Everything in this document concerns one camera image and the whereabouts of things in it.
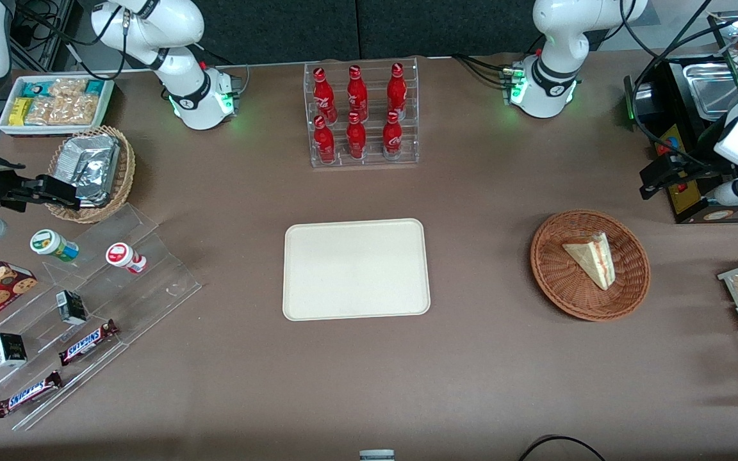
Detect black looped table cable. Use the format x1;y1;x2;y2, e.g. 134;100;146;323
518;435;607;461

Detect light tan wicker basket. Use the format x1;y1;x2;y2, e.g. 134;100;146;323
44;125;136;224

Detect triangular sandwich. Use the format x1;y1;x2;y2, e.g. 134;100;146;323
562;232;616;291

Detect cream plastic tray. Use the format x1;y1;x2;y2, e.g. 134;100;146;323
283;218;431;321

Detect yellow snack packet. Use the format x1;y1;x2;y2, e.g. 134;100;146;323
9;97;34;127

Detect clear acrylic bottle rack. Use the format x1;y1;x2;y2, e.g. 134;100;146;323
304;57;420;168

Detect brown Snickers bar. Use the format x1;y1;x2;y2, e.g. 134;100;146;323
0;371;63;418
59;319;119;366

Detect steel warmer pan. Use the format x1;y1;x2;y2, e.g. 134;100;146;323
685;61;738;120

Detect small black carton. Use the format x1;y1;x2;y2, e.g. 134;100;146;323
0;332;28;368
56;289;88;325

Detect white rectangular snack tray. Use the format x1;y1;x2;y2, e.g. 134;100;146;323
0;75;115;136

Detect brown round wicker basket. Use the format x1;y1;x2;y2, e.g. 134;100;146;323
530;209;652;322

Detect silver foil package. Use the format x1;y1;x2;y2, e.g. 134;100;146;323
58;134;121;208

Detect black left base cables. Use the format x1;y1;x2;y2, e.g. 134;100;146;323
451;54;518;88

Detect red lid white cup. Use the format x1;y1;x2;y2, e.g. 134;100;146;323
106;242;147;275

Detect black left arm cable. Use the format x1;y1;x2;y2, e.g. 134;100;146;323
621;0;738;175

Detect red cola bottle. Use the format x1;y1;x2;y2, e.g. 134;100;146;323
345;112;368;160
386;62;408;120
382;110;404;160
347;65;369;122
313;115;337;164
313;67;337;122

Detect black glass food warmer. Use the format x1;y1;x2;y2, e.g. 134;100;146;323
623;13;738;225

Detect clear bag of puffed snacks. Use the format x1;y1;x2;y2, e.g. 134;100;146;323
25;96;57;126
53;94;99;126
49;77;88;99

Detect green lid white cup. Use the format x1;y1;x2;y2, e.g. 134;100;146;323
29;229;79;263

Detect clear acrylic stepped stand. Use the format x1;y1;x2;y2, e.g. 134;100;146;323
0;204;202;431

